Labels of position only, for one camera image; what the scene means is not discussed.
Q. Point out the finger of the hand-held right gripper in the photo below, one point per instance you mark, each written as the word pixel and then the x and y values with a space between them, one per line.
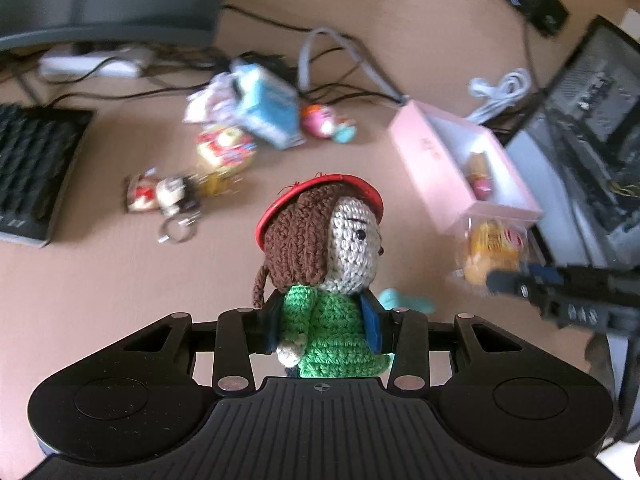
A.
pixel 515 282

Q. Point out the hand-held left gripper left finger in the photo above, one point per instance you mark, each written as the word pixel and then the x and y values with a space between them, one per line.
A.
pixel 267 327

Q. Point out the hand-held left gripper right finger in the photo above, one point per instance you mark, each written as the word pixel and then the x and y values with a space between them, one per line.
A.
pixel 372 327

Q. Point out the crochet doll with red hat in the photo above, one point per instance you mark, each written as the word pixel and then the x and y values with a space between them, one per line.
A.
pixel 320 240

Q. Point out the pink box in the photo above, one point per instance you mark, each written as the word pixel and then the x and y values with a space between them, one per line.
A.
pixel 425 160

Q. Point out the pink egg toy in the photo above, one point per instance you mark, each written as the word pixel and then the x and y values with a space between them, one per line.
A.
pixel 317 120

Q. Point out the blue packet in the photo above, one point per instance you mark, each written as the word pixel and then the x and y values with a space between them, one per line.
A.
pixel 267 105

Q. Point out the pink and white packet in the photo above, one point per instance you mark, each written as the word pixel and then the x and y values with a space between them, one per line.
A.
pixel 212 100

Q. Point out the teal plastic piece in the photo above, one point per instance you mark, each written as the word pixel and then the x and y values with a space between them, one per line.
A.
pixel 407 302

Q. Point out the small pink toy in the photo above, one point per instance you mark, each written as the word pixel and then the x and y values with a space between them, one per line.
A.
pixel 482 185

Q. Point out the small yellow toy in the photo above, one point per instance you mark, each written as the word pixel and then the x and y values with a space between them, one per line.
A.
pixel 216 183

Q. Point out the red and yellow round packet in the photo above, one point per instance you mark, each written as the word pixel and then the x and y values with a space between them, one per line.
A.
pixel 225 149

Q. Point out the black keyboard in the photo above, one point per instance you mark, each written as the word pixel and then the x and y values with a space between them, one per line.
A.
pixel 35 170

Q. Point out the white power strip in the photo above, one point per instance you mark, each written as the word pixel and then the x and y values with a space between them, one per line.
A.
pixel 85 65

